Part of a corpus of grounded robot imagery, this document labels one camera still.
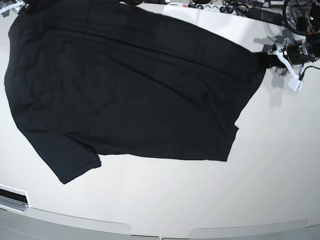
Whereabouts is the black t-shirt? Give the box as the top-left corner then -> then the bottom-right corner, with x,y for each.
4,0 -> 266,184

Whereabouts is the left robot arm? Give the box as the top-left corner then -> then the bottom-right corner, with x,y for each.
261,0 -> 320,67

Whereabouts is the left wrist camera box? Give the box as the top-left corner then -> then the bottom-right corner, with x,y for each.
288,77 -> 303,92

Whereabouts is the white slotted table fixture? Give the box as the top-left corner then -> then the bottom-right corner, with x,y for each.
0,184 -> 32,213

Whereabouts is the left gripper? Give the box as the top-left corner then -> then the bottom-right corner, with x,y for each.
266,39 -> 318,69

